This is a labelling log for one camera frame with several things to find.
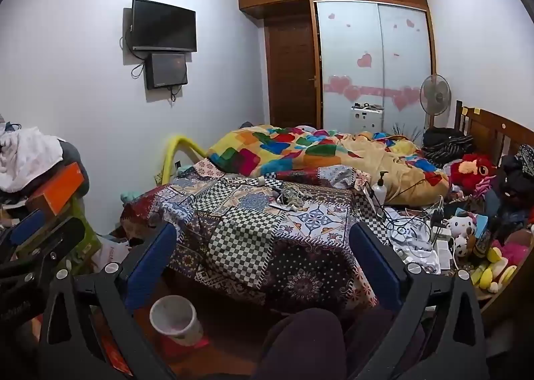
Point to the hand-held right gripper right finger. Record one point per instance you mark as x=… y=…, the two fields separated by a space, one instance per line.
x=375 y=267

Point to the black striped clothing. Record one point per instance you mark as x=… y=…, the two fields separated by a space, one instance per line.
x=446 y=144

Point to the orange flat box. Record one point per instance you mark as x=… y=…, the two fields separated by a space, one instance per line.
x=58 y=188

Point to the green leaf-print bag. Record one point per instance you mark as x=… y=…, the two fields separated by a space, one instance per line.
x=89 y=238

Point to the black plush bag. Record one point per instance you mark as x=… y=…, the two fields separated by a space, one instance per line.
x=515 y=184

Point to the yellow foam hoop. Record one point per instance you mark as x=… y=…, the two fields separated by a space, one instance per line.
x=172 y=150

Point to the black wall television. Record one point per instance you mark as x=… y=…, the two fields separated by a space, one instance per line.
x=163 y=24

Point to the colourful patch blanket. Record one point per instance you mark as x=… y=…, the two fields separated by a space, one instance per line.
x=317 y=154

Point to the small black wall monitor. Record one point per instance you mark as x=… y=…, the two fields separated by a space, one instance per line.
x=167 y=70

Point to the red floral box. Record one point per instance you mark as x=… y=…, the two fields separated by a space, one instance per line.
x=110 y=353

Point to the patchwork checkered bedspread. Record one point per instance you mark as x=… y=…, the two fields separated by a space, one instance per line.
x=267 y=238

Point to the brown wooden door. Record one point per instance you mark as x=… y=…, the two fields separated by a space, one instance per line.
x=292 y=71

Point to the standing electric fan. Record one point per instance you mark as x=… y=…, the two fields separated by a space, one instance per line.
x=434 y=92

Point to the wooden bed headboard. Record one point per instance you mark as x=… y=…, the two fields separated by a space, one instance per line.
x=496 y=133

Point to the white box appliance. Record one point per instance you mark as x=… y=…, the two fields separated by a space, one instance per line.
x=367 y=119

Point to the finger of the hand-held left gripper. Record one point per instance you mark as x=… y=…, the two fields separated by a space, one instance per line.
x=26 y=227
x=62 y=234

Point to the white crumpled cloth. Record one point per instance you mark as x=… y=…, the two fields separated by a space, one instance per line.
x=25 y=158

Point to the white power strip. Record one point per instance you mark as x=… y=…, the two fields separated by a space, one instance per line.
x=443 y=246

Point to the dark grey cloth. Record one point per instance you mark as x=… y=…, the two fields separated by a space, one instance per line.
x=75 y=158

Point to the wooden wardrobe with sliding doors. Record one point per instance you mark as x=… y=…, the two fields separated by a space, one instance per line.
x=358 y=29

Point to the small white bottle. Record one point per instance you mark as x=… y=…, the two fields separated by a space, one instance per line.
x=262 y=181

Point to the white pump bottle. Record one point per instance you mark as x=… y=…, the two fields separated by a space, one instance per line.
x=379 y=192

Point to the red plush toy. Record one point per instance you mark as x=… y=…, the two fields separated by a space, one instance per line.
x=471 y=171

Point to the teal soft object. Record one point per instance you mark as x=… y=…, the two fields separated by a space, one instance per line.
x=129 y=197

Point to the brown glass bottle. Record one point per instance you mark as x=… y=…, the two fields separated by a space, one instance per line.
x=484 y=242

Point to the pink plush toy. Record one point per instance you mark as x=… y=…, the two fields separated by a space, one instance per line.
x=515 y=246

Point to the spotted dog plush toy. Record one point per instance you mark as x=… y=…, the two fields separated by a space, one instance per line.
x=461 y=232

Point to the white red plastic bag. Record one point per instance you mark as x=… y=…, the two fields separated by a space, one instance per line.
x=110 y=252

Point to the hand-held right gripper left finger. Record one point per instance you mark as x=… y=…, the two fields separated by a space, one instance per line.
x=151 y=263

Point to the yellow plush toy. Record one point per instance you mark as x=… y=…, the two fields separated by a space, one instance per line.
x=494 y=265

